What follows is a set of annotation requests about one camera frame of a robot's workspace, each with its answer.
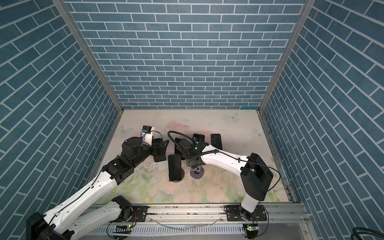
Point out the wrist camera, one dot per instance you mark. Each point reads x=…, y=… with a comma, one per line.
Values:
x=147, y=135
x=196, y=139

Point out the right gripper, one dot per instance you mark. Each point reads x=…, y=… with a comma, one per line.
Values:
x=188, y=163

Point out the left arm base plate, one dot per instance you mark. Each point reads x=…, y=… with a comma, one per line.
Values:
x=138, y=214

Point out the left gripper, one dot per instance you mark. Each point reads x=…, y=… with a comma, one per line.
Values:
x=162, y=149

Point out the white left phone stand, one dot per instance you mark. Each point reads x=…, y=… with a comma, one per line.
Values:
x=162, y=165

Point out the phone on middle back stand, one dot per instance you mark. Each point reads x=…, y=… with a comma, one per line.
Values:
x=177, y=151

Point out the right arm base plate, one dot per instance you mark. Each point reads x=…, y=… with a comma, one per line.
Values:
x=237, y=213

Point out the round black phone stand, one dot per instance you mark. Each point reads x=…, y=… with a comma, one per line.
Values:
x=176, y=175

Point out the purple case phone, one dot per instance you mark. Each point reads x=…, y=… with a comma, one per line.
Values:
x=216, y=141

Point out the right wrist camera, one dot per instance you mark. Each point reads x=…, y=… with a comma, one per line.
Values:
x=196, y=139

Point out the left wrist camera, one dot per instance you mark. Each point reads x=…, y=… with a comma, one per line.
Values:
x=147, y=135

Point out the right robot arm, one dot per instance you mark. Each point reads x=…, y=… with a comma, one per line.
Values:
x=255, y=175

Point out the aluminium mounting rail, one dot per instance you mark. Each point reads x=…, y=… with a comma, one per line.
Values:
x=286, y=221

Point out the phone on round black stand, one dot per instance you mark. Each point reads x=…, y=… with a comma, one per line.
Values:
x=174, y=162

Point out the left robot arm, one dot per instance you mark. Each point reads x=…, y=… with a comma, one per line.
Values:
x=67, y=220

